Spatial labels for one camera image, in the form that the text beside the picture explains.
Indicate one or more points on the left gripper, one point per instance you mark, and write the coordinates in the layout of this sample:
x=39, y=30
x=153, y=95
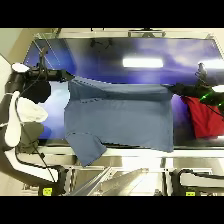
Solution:
x=60, y=75

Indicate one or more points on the red garment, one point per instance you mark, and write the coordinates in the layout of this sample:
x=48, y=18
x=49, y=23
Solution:
x=204, y=116

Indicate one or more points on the blue T-shirt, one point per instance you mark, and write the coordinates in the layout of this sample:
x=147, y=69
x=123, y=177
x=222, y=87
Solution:
x=126, y=116

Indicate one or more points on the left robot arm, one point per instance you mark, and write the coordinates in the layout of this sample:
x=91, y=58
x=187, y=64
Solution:
x=36, y=90

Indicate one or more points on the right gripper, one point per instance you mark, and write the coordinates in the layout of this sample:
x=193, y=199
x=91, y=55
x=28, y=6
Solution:
x=179, y=89

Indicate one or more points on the silver frame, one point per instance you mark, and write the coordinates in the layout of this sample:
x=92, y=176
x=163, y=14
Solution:
x=133, y=181

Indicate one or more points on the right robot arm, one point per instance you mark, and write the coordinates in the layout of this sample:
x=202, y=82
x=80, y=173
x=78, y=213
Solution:
x=199, y=91

